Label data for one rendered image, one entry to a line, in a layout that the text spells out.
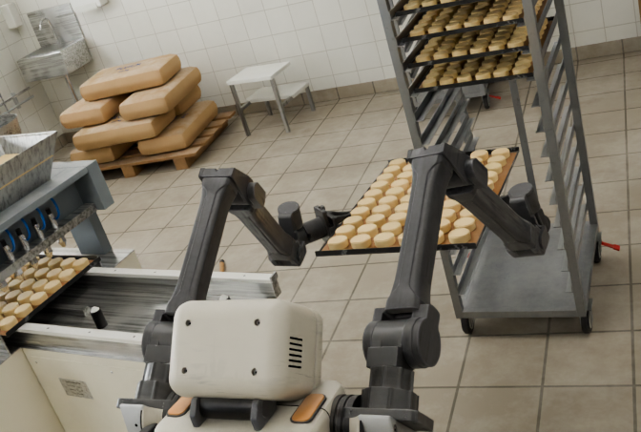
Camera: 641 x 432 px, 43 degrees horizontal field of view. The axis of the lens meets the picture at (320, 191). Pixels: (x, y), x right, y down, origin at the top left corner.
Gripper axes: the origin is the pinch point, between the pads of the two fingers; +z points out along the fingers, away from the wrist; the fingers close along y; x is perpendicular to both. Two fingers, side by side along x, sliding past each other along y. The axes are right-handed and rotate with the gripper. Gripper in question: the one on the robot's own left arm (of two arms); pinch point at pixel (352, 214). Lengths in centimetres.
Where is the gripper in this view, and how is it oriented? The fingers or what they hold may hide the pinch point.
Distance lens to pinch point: 217.1
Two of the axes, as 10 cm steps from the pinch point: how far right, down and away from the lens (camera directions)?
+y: 2.5, 9.0, 3.6
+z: 8.9, -3.6, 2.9
